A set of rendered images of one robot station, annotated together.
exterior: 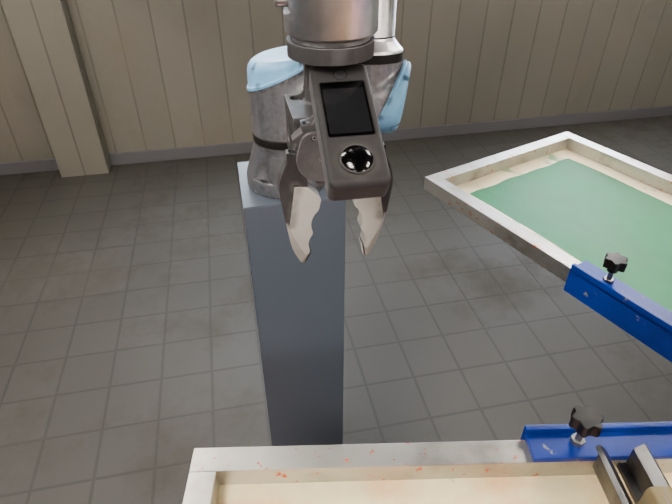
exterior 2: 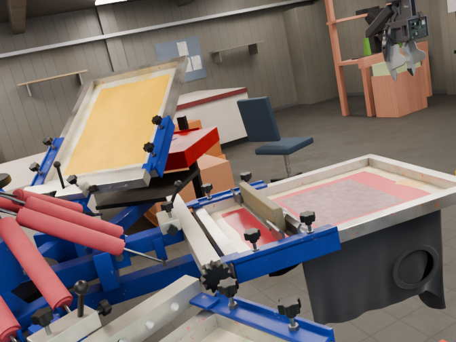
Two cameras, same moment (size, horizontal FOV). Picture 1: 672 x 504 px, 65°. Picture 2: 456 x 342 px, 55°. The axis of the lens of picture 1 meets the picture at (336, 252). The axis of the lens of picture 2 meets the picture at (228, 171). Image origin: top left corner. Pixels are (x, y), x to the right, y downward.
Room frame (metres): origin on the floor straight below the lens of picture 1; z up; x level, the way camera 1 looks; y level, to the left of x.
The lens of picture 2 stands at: (1.51, -0.73, 1.50)
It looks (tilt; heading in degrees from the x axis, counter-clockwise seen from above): 14 degrees down; 169
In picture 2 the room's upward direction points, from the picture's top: 13 degrees counter-clockwise
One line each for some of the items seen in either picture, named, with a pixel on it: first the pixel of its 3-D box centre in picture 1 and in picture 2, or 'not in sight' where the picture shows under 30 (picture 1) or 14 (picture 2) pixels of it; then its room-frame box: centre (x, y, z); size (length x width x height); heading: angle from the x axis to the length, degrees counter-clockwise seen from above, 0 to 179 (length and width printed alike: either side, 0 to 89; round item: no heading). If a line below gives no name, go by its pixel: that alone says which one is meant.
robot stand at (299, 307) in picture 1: (301, 388); not in sight; (0.88, 0.09, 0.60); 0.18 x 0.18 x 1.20; 12
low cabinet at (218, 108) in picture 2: not in sight; (179, 125); (-6.93, 0.12, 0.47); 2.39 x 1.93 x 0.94; 12
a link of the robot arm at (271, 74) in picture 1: (287, 91); not in sight; (0.87, 0.08, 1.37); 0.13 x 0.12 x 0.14; 83
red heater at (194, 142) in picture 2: not in sight; (167, 150); (-1.05, -0.58, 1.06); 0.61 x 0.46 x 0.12; 152
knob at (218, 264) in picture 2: not in sight; (214, 273); (0.54, -0.63, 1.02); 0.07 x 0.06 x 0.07; 92
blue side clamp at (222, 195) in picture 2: not in sight; (231, 199); (-0.10, -0.44, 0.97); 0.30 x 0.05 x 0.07; 92
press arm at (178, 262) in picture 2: not in sight; (202, 262); (0.18, -0.63, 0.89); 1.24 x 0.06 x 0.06; 92
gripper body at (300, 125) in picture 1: (329, 106); (403, 18); (0.45, 0.01, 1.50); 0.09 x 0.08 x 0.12; 12
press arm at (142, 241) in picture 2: not in sight; (154, 239); (0.18, -0.76, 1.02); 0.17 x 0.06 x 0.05; 92
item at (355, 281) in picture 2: not in sight; (371, 270); (0.35, -0.14, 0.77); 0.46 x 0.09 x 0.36; 92
